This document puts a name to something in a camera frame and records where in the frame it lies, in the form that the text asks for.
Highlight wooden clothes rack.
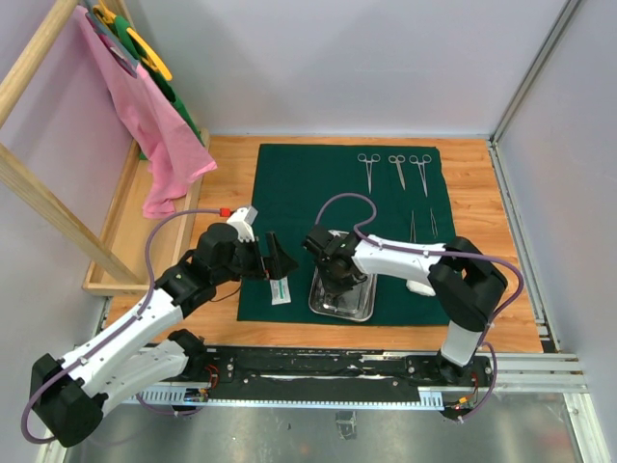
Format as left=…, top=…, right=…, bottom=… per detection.
left=0, top=0, right=211, bottom=297

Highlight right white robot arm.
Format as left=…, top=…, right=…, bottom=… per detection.
left=303, top=225, right=507, bottom=386

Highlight yellow hanger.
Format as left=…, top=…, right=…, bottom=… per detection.
left=94, top=1, right=173, bottom=82

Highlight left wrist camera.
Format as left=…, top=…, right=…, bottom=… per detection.
left=227, top=205, right=258, bottom=242

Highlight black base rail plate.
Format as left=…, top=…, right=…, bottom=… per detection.
left=163, top=347, right=494, bottom=398

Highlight steel forceps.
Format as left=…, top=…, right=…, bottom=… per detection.
left=389, top=154, right=407, bottom=191
left=409, top=154, right=432, bottom=197
left=357, top=153, right=381, bottom=194

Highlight steel instrument tray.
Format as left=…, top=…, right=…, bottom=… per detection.
left=308, top=229, right=379, bottom=323

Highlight green white packet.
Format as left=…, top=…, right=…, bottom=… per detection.
left=270, top=277, right=291, bottom=306

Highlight grey slotted cable duct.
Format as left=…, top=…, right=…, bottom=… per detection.
left=124, top=385, right=444, bottom=411

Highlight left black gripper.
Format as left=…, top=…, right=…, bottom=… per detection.
left=213, top=231, right=298, bottom=286

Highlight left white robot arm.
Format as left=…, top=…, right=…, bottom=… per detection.
left=20, top=219, right=298, bottom=448

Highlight white cotton balls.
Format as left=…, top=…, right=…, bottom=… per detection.
left=406, top=280, right=435, bottom=297

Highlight pink shirt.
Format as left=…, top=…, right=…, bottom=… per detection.
left=73, top=6, right=217, bottom=219

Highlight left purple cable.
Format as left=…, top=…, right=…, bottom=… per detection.
left=20, top=206, right=229, bottom=446

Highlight grey hanger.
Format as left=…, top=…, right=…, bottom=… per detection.
left=85, top=1, right=138, bottom=78

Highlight green garment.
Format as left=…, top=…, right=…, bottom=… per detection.
left=114, top=15, right=204, bottom=145

